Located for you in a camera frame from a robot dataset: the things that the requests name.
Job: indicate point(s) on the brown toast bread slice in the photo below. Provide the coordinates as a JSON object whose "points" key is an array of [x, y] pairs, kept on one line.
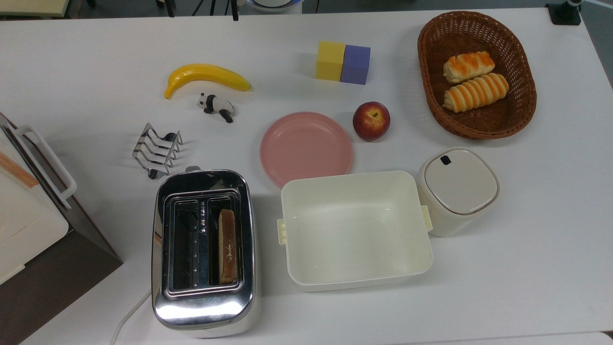
{"points": [[227, 239]]}

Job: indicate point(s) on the pink plate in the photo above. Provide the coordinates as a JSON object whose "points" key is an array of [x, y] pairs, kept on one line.
{"points": [[306, 148]]}

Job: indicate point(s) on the long striped bread roll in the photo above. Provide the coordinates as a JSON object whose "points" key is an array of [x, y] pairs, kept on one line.
{"points": [[476, 92]]}

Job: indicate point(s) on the short orange glazed bread roll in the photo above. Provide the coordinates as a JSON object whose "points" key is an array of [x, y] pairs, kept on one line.
{"points": [[467, 67]]}

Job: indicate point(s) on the cream plastic tub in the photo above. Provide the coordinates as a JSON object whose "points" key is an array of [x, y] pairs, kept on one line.
{"points": [[354, 230]]}

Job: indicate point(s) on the red apple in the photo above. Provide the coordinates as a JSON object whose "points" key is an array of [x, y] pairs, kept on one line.
{"points": [[371, 122]]}

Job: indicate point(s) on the panda figurine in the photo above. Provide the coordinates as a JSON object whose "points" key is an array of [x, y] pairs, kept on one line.
{"points": [[216, 104]]}

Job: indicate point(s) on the yellow foam block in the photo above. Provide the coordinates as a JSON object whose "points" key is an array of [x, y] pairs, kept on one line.
{"points": [[329, 61]]}

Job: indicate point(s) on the purple foam block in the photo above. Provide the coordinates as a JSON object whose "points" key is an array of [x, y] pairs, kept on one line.
{"points": [[356, 64]]}

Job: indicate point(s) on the yellow banana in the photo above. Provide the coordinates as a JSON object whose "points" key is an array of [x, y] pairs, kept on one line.
{"points": [[206, 74]]}

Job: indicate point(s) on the small cream lidded bin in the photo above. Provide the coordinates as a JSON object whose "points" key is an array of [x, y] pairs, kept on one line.
{"points": [[457, 187]]}

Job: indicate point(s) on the metal toast rack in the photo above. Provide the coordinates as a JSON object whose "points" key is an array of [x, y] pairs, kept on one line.
{"points": [[155, 153]]}

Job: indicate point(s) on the chrome and cream toaster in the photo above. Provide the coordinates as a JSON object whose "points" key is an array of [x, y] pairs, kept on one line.
{"points": [[201, 311]]}

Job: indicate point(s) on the black tripod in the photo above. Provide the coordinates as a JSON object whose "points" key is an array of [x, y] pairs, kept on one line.
{"points": [[234, 9]]}

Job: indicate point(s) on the brown wicker basket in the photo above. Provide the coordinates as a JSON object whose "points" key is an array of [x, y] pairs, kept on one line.
{"points": [[479, 124]]}

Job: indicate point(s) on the beige side table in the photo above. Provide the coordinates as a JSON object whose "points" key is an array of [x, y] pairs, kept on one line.
{"points": [[28, 5]]}

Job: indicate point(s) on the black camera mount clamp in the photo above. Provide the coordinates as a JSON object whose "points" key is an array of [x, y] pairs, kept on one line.
{"points": [[564, 13]]}

